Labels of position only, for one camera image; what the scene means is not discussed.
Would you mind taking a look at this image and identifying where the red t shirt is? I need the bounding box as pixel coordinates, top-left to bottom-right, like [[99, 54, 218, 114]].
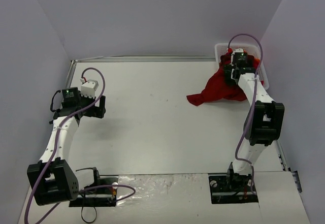
[[186, 53, 247, 106]]

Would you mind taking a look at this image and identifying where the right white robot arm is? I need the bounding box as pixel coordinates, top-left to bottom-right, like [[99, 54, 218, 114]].
[[224, 48, 285, 190]]

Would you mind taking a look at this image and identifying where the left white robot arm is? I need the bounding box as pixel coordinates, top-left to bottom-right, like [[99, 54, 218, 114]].
[[27, 80, 106, 206]]

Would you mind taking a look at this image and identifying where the orange shirt in basket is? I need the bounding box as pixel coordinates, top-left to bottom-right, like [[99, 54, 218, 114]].
[[251, 56, 260, 70]]

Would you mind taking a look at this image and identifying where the white plastic basket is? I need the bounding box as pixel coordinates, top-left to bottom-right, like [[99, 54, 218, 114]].
[[214, 43, 269, 90]]

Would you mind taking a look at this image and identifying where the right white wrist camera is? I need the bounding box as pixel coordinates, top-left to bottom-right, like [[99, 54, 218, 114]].
[[227, 48, 245, 55]]

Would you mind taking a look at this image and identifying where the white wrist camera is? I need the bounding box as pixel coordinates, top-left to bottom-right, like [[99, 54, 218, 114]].
[[227, 48, 245, 55], [80, 80, 99, 99]]

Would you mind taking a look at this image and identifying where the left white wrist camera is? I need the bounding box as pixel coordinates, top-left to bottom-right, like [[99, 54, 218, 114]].
[[80, 80, 99, 99]]

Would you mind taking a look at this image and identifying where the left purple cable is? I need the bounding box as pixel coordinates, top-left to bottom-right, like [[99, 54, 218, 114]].
[[24, 67, 137, 224]]

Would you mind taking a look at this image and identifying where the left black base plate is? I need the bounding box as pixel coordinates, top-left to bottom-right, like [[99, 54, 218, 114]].
[[69, 175, 118, 207]]

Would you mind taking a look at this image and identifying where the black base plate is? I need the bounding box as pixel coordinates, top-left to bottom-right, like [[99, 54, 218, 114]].
[[208, 173, 258, 205], [69, 175, 118, 207]]

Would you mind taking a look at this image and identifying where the thin black cable loop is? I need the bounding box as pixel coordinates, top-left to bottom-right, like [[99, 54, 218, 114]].
[[81, 203, 98, 222]]

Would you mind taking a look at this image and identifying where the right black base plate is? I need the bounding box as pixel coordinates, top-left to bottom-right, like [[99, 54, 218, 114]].
[[208, 173, 258, 205]]

